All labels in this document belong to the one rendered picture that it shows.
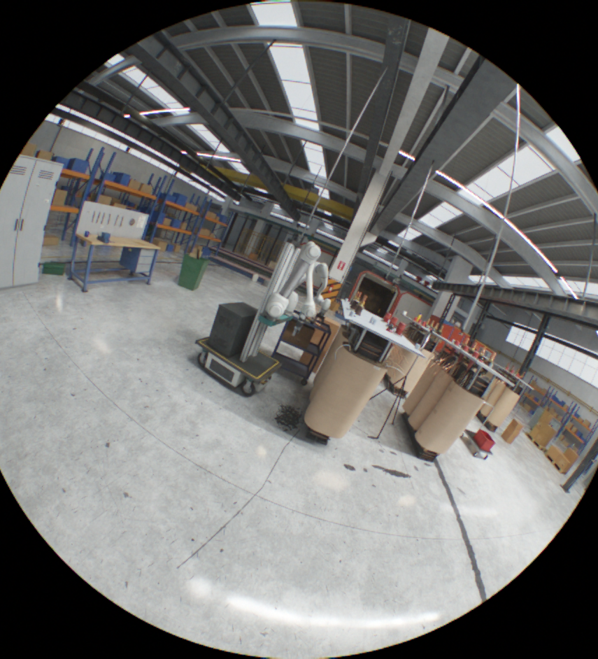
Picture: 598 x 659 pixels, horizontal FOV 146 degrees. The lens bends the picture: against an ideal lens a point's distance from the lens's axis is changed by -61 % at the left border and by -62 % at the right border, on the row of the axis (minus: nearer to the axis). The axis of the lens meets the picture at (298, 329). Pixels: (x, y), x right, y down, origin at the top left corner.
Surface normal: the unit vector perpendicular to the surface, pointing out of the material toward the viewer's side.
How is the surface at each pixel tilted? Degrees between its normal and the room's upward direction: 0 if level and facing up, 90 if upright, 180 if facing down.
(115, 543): 0
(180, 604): 0
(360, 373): 90
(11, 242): 90
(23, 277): 90
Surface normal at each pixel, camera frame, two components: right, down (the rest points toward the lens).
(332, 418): -0.16, 0.21
